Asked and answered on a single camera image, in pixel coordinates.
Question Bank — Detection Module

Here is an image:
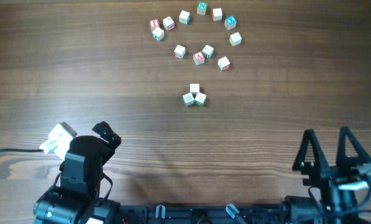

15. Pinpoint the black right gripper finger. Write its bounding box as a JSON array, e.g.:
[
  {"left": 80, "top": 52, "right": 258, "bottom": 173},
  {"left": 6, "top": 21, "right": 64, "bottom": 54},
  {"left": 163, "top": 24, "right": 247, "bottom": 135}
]
[
  {"left": 336, "top": 126, "right": 371, "bottom": 169},
  {"left": 292, "top": 129, "right": 331, "bottom": 174}
]

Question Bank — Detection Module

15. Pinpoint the wooden block blue side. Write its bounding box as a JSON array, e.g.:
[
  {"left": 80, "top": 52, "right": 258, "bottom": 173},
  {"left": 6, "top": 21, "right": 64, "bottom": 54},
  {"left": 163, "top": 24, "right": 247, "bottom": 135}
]
[{"left": 182, "top": 93, "right": 195, "bottom": 106}]

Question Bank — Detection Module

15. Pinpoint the wooden block yellow side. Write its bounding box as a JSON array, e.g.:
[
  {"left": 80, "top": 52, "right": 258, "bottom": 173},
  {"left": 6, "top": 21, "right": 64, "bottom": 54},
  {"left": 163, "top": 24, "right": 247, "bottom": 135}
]
[{"left": 195, "top": 92, "right": 207, "bottom": 106}]

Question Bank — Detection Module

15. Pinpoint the wooden block red Q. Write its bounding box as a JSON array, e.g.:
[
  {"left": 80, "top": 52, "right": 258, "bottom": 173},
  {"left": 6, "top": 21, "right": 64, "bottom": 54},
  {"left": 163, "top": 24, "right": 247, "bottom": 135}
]
[{"left": 190, "top": 83, "right": 200, "bottom": 94}]

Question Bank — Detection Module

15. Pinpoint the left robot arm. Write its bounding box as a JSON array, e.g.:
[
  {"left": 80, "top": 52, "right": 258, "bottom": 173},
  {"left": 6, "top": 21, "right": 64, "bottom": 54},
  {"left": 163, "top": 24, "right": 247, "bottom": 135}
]
[{"left": 34, "top": 121, "right": 324, "bottom": 224}]

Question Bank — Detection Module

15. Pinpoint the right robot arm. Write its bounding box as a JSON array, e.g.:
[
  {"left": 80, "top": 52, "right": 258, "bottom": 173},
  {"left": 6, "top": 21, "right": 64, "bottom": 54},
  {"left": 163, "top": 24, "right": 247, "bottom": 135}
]
[{"left": 279, "top": 126, "right": 371, "bottom": 223}]

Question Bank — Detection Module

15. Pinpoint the wooden block red M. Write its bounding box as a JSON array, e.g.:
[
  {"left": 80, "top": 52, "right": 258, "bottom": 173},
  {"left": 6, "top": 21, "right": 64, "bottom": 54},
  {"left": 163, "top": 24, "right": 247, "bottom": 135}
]
[{"left": 218, "top": 57, "right": 231, "bottom": 71}]

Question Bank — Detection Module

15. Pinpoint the wooden block letter Z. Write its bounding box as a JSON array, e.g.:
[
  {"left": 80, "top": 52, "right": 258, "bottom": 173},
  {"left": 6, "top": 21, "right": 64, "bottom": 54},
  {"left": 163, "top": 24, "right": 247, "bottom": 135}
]
[{"left": 173, "top": 45, "right": 186, "bottom": 59}]

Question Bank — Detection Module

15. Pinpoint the wooden block teal butterfly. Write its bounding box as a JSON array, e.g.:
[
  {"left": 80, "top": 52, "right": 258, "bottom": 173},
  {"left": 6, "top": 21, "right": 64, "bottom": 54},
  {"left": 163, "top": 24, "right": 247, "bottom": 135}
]
[{"left": 152, "top": 27, "right": 165, "bottom": 42}]

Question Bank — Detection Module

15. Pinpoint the wooden block number 3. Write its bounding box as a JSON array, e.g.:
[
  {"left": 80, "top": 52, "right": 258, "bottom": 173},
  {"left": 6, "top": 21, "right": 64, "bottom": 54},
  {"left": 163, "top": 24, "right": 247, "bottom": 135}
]
[{"left": 229, "top": 32, "right": 242, "bottom": 46}]

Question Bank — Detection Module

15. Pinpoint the wooden block red A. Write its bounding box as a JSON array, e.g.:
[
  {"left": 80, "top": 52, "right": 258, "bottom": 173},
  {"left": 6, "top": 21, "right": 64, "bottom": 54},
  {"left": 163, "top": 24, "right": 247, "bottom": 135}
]
[{"left": 193, "top": 51, "right": 205, "bottom": 65}]

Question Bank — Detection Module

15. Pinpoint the wooden block red I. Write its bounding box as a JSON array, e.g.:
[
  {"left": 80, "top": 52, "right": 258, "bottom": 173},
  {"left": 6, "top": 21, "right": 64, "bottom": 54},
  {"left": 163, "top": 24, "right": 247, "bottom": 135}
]
[{"left": 149, "top": 19, "right": 160, "bottom": 32}]

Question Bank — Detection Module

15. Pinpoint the wooden block green side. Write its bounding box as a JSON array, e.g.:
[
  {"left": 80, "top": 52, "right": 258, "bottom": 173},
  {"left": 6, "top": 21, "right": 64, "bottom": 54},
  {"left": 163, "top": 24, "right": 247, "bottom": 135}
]
[{"left": 202, "top": 45, "right": 214, "bottom": 59}]

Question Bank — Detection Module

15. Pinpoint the wooden block red 6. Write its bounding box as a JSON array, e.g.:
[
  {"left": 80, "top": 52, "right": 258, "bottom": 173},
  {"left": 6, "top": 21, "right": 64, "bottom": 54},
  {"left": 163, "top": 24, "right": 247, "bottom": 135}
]
[{"left": 163, "top": 16, "right": 175, "bottom": 30}]

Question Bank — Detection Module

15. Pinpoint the wooden block blue X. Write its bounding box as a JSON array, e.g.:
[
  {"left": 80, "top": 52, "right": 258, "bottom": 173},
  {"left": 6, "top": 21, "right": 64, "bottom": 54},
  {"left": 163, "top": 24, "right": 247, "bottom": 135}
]
[{"left": 224, "top": 15, "right": 237, "bottom": 30}]

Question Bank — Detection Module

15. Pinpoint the wooden block blue E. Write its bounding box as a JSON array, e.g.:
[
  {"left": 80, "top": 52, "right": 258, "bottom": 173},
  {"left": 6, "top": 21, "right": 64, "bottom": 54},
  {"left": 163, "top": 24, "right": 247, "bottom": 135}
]
[{"left": 179, "top": 11, "right": 190, "bottom": 24}]

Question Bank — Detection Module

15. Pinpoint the plain wooden picture block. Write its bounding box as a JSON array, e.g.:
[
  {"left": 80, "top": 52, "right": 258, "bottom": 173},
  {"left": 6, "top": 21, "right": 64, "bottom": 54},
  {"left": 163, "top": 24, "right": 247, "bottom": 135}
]
[{"left": 213, "top": 8, "right": 222, "bottom": 21}]

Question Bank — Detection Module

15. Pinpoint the wooden block green N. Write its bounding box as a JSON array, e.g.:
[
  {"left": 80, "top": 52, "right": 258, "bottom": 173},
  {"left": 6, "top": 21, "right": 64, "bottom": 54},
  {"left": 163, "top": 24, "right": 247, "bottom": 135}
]
[{"left": 197, "top": 1, "right": 208, "bottom": 15}]

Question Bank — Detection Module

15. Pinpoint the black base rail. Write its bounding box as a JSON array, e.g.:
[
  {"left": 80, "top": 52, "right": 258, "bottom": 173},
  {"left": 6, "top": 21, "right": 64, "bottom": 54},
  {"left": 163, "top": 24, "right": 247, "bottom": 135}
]
[{"left": 114, "top": 204, "right": 286, "bottom": 224}]

